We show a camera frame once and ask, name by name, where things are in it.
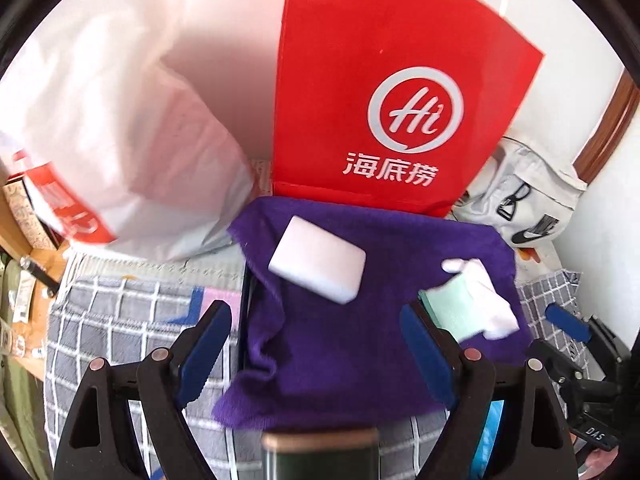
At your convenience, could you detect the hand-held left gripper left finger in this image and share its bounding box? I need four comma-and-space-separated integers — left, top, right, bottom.
52, 300, 233, 480

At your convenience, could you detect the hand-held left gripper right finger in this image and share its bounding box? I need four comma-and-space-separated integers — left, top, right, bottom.
400, 300, 576, 480

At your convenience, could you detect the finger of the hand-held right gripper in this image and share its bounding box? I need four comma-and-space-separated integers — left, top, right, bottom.
544, 302, 593, 343
529, 341, 587, 388

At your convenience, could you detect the mint green sock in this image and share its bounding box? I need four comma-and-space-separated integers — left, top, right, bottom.
419, 284, 483, 339

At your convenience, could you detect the white rectangular soap block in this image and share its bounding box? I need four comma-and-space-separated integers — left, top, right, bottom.
268, 215, 367, 305

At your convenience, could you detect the purple towel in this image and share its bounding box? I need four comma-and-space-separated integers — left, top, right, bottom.
210, 196, 533, 431

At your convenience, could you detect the blue packet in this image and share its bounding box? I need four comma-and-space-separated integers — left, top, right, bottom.
472, 400, 505, 472

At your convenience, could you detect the grey plaid blanket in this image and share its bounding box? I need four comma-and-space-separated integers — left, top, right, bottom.
42, 252, 585, 480

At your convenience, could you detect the grey fabric bag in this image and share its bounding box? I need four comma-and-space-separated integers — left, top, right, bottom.
450, 135, 588, 248

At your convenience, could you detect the dark green box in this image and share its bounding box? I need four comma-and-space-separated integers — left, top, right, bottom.
261, 429, 381, 480

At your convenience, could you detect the olive green cloth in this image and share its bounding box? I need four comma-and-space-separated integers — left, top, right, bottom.
0, 252, 53, 480

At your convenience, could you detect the wooden headboard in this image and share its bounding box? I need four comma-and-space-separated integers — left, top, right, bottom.
0, 180, 68, 381

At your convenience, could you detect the white plastic bag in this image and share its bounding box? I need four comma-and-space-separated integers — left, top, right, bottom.
0, 0, 261, 262

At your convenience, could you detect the red paper bag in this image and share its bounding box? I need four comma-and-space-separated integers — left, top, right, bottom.
272, 0, 545, 218

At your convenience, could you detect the wooden door frame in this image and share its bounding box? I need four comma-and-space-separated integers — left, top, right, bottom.
572, 67, 640, 181

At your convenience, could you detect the patterned wooden frame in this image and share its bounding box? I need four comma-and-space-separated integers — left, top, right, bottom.
2, 180, 57, 252

